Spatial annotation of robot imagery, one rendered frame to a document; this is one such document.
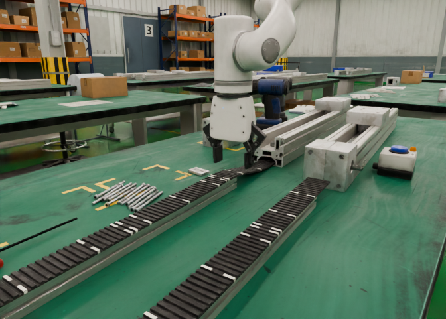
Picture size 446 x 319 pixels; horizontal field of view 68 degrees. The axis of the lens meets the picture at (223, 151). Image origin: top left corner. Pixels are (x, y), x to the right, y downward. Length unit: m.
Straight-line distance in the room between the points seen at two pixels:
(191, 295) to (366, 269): 0.26
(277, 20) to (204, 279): 0.48
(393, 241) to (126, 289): 0.43
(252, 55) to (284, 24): 0.09
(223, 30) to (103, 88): 2.15
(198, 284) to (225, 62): 0.45
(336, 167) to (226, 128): 0.26
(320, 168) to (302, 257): 0.31
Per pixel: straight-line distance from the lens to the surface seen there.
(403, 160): 0.94
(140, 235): 0.57
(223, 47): 0.71
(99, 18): 12.82
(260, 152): 0.96
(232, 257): 0.47
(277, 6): 0.72
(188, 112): 2.73
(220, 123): 0.75
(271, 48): 0.67
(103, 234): 0.56
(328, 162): 0.80
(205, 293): 0.41
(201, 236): 0.59
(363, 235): 0.64
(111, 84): 2.83
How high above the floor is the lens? 1.07
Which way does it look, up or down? 16 degrees down
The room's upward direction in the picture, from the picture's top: straight up
